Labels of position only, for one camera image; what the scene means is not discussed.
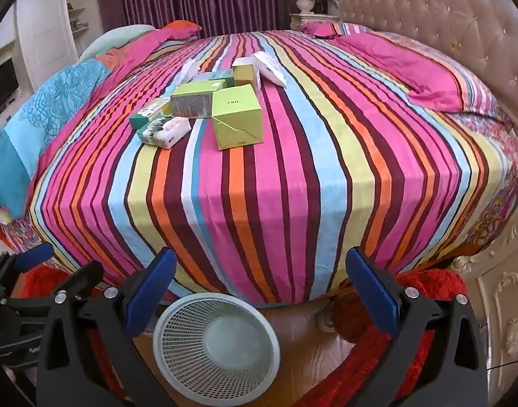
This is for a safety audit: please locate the striped bed sheet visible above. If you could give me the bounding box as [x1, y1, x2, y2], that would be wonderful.
[27, 30, 503, 306]

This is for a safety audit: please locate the green and white tissue pack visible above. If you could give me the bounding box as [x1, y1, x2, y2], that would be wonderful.
[138, 116, 192, 149]

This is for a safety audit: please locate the white cabinet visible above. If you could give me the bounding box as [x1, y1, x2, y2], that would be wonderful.
[0, 0, 105, 106]

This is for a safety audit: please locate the white plastic packet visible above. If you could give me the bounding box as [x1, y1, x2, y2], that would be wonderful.
[253, 51, 288, 89]

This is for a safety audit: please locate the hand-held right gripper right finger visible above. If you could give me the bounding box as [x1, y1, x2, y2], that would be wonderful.
[346, 247, 489, 407]

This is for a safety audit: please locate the beige tufted headboard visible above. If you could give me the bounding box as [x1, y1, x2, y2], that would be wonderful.
[337, 0, 518, 145]

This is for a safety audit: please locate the green box with label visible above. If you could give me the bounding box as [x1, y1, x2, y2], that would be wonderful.
[170, 81, 228, 118]

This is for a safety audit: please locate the light green pillow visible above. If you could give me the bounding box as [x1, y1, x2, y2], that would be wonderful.
[78, 24, 155, 62]

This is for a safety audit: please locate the small yellow-green box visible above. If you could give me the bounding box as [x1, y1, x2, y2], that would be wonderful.
[232, 57, 262, 94]

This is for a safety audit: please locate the small pink pillow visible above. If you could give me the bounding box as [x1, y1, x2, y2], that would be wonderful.
[300, 21, 370, 39]

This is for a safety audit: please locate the floral patterned bed sheet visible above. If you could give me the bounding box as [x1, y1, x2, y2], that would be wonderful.
[448, 110, 518, 255]

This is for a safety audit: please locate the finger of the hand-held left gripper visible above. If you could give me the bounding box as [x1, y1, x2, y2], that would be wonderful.
[14, 244, 55, 273]

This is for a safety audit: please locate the large green cardboard box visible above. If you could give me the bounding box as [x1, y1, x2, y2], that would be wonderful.
[211, 85, 266, 151]

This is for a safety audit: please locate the blue patterned blanket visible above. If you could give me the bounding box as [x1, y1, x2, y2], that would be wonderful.
[0, 59, 111, 219]

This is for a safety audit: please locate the pink and orange quilt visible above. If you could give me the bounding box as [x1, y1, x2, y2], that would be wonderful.
[110, 20, 202, 69]

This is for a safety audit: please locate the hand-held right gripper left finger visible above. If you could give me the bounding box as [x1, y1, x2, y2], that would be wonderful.
[36, 248, 177, 407]

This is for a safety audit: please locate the large pink pillow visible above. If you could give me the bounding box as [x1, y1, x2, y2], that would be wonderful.
[339, 34, 503, 113]

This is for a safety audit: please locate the crumpled white wrapper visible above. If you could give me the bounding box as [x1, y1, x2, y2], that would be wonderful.
[175, 59, 199, 86]

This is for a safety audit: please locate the red shaggy rug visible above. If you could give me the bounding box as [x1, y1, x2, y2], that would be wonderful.
[13, 263, 469, 407]

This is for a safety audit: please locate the teal and white box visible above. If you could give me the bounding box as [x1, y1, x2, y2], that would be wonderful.
[129, 97, 172, 130]

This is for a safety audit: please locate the black television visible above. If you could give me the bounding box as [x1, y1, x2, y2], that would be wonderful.
[0, 59, 20, 113]

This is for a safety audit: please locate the white nightstand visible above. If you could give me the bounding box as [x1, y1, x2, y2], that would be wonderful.
[290, 13, 340, 30]

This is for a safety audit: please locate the ornate white bed frame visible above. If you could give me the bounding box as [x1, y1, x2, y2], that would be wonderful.
[450, 237, 518, 407]

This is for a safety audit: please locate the dark green flat box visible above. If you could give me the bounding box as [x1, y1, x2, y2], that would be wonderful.
[197, 74, 235, 90]

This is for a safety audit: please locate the white mesh waste basket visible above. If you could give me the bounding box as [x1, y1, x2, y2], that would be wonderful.
[152, 292, 282, 396]

